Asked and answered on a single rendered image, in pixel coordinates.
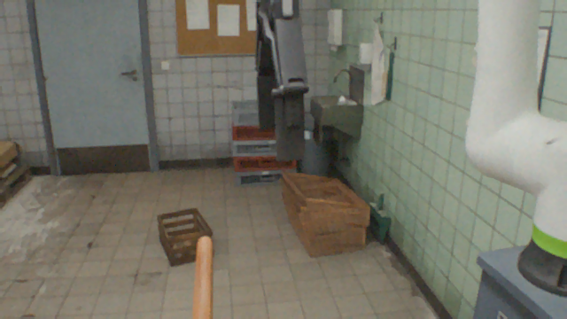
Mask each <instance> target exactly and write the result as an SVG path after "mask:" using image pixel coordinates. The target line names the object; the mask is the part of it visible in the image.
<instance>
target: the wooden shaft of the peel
mask: <svg viewBox="0 0 567 319"><path fill-rule="evenodd" d="M195 270H196V276H195V286H194V296H193V307H192V317H191V319H214V314H213V272H214V242H213V240H211V239H210V238H209V237H202V238H201V239H200V240H199V241H198V246H197V256H196V266H195Z"/></svg>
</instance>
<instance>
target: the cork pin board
mask: <svg viewBox="0 0 567 319"><path fill-rule="evenodd" d="M228 4H239V35H218V19H217V9H218V5H228ZM173 7H174V18H175V53H176V56H177V57H233V55H255V30H248V24H247V9H246V0H208V2H207V9H208V21H209V29H188V22H187V12H186V1H185V0H173Z"/></svg>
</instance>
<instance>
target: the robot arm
mask: <svg viewBox="0 0 567 319"><path fill-rule="evenodd" d="M540 3H541V1H540V0H478V52H477V60H476V76H475V82H474V89H473V95H472V100H471V103H472V106H471V109H470V118H469V123H468V127H467V132H466V137H465V142H464V146H465V152H466V155H467V157H468V159H469V161H470V163H471V165H472V166H473V167H474V168H475V169H476V170H477V171H479V172H480V173H482V174H483V175H486V176H489V177H491V178H493V179H496V180H498V181H500V182H503V183H506V184H508V185H511V186H513V187H515V188H518V189H520V190H522V191H526V192H528V193H531V194H532V195H533V196H534V197H535V200H536V204H535V208H534V213H533V218H532V225H533V233H532V238H531V241H530V243H529V244H528V246H527V247H526V248H525V249H524V250H523V251H522V252H521V253H520V254H519V255H518V259H517V268H518V270H519V274H520V275H521V276H523V277H524V278H525V280H527V281H528V282H529V283H531V284H532V285H533V286H537V287H539V288H540V289H541V290H543V291H545V292H550V293H552V294H554V295H556V296H559V297H561V296H562V297H565V298H567V122H565V121H558V120H553V119H549V118H545V117H544V116H543V115H541V114H540V113H539V111H538V106H537V89H538V72H537V63H538V39H539V22H540ZM254 7H255V19H256V30H255V64H254V69H255V71H256V75H257V76H258V77H256V83H257V103H258V123H259V130H265V129H275V130H276V158H277V160H278V161H286V160H304V159H305V157H306V154H305V93H308V91H309V84H308V79H307V66H306V58H305V51H304V43H303V35H302V28H301V22H300V21H299V0H256V1H255V3H254Z"/></svg>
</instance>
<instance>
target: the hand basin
mask: <svg viewBox="0 0 567 319"><path fill-rule="evenodd" d="M343 71H346V72H348V83H347V96H336V95H327V96H311V97H310V114H311V115H312V116H313V117H314V127H313V136H312V140H313V141H314V142H315V144H316V145H321V139H322V126H330V127H331V131H330V139H333V140H336V139H338V133H341V136H342V157H341V159H338V162H340V164H345V165H346V163H348V165H350V163H351V161H350V159H348V157H346V137H345V136H344V132H346V133H347V134H348V135H350V136H353V137H355V138H357V139H361V125H363V113H364V100H365V84H366V71H364V70H362V69H361V68H360V67H357V66H353V65H350V64H349V67H348V70H347V69H341V70H339V71H338V72H337V73H336V74H335V77H334V81H333V82H336V79H337V76H338V74H339V73H341V72H343ZM356 100H357V101H356ZM359 102H360V103H359ZM343 139H344V140H343Z"/></svg>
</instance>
